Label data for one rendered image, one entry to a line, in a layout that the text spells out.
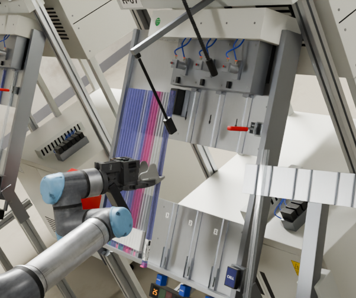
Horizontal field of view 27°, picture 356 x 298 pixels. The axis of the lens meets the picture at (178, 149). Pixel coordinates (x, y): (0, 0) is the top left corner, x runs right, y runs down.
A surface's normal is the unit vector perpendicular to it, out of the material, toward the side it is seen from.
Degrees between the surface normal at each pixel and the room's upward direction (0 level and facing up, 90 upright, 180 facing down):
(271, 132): 90
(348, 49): 90
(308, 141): 0
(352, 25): 90
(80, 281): 0
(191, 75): 48
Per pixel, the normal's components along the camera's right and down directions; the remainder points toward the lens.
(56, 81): 0.69, 0.05
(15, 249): -0.38, -0.82
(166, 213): -0.77, -0.14
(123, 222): 0.84, -0.11
